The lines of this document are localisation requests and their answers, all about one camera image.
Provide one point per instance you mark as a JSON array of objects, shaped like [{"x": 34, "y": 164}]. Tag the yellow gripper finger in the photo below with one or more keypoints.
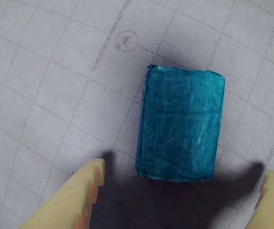
[
  {"x": 273, "y": 205},
  {"x": 67, "y": 200}
]

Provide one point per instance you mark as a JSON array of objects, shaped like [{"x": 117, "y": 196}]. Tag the blue block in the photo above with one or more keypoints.
[{"x": 179, "y": 124}]

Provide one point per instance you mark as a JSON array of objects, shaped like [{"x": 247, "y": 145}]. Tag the brown gridded wrapping paper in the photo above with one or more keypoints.
[{"x": 43, "y": 95}]

